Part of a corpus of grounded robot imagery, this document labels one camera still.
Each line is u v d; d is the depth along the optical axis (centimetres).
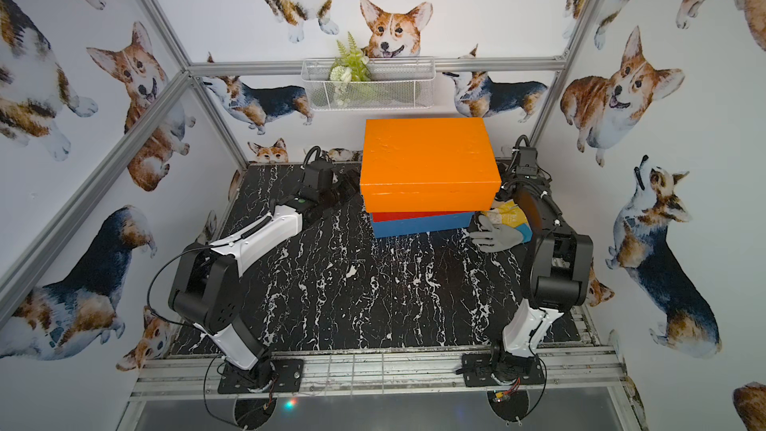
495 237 96
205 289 46
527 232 98
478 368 73
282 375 73
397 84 92
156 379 75
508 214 104
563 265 52
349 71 82
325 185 71
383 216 88
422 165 73
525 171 72
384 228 100
